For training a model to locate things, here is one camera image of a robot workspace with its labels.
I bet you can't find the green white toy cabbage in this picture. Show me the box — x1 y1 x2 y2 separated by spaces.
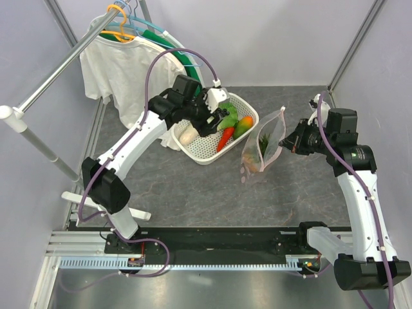
218 102 238 131

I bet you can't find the orange clothes hanger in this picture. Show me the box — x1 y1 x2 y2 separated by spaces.
99 1 136 43

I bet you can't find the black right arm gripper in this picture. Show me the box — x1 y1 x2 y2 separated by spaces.
279 118 336 156

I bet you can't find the white slotted cable duct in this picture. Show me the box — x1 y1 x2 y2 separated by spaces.
59 254 332 270

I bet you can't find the silver clothes rack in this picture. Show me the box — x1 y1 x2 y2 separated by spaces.
0 0 152 221

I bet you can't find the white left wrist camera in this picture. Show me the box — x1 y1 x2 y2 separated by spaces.
205 79 230 112

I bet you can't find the white perforated plastic basket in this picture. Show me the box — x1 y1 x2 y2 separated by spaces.
169 91 260 166

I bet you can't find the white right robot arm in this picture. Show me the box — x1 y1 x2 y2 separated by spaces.
279 108 411 290

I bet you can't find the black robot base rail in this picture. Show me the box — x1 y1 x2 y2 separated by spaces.
104 227 318 262

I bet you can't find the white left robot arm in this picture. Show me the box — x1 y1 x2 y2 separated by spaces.
82 75 229 253

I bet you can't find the white t-shirt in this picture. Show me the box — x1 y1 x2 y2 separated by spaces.
79 15 198 152

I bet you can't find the white toy radish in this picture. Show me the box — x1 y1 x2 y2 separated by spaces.
179 124 199 146

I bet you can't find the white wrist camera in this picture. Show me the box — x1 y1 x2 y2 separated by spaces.
308 93 331 126
205 79 230 112

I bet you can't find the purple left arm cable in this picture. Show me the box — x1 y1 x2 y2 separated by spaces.
57 48 223 292

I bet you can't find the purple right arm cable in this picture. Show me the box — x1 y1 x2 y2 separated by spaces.
288 91 397 309

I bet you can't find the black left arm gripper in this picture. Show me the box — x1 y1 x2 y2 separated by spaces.
183 89 224 138

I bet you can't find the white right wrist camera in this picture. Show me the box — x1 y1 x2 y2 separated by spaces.
308 93 331 126

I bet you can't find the clear zip top bag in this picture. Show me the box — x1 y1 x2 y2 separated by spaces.
240 106 286 185

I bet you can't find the green orange toy mango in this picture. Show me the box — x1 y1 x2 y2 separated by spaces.
232 116 254 140

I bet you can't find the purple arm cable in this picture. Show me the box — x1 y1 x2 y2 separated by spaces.
57 48 223 292
288 91 397 309

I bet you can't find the orange toy carrot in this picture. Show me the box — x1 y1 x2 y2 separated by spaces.
216 127 235 153

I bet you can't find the green t-shirt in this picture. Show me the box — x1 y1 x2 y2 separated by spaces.
99 28 208 94

